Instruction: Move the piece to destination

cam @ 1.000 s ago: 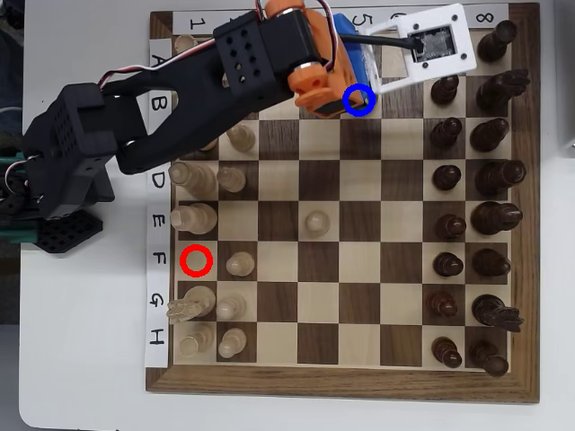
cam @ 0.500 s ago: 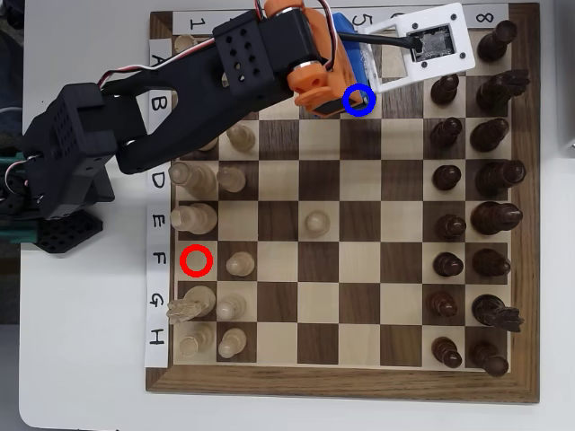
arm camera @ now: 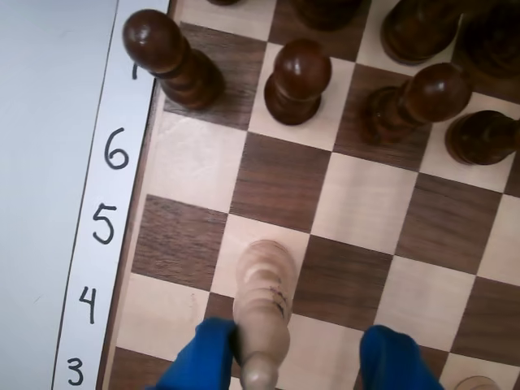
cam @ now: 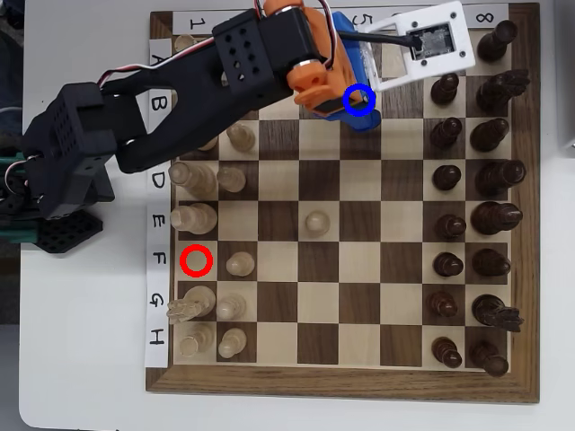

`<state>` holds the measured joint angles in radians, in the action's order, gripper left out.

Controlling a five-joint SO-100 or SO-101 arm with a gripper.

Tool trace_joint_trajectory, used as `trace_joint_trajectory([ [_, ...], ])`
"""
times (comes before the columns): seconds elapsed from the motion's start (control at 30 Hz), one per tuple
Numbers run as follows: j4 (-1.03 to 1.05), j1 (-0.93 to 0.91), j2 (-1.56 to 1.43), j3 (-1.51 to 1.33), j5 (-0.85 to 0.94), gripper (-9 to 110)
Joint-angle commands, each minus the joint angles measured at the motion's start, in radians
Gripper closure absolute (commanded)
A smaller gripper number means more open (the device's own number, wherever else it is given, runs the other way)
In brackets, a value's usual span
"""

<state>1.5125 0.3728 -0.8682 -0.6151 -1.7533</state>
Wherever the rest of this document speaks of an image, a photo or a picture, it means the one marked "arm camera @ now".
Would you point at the dark wooden chess bishop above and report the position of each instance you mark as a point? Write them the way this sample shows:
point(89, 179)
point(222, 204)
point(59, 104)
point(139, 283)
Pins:
point(418, 32)

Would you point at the white paper number strip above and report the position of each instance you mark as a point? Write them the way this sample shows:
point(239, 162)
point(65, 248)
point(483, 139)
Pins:
point(105, 195)

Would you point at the wooden chessboard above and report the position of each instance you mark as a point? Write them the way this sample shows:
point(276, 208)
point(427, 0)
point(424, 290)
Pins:
point(365, 223)

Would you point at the dark wooden chess pawn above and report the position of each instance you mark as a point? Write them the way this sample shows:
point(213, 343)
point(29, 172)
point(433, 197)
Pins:
point(298, 81)
point(483, 138)
point(422, 101)
point(170, 57)

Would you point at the light wooden chess pawn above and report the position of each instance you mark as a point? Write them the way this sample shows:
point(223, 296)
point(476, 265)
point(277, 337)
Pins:
point(475, 384)

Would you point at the dark wooden chess queen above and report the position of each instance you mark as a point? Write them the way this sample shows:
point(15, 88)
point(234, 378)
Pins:
point(491, 40)

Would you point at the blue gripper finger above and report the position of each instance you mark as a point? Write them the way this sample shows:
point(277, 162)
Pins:
point(390, 361)
point(203, 357)

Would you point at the light wooden chess bishop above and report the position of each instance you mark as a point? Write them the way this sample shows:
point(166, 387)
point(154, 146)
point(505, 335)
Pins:
point(262, 292)

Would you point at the dark wooden chess knight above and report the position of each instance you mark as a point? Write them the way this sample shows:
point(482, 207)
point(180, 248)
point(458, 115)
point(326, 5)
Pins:
point(325, 14)

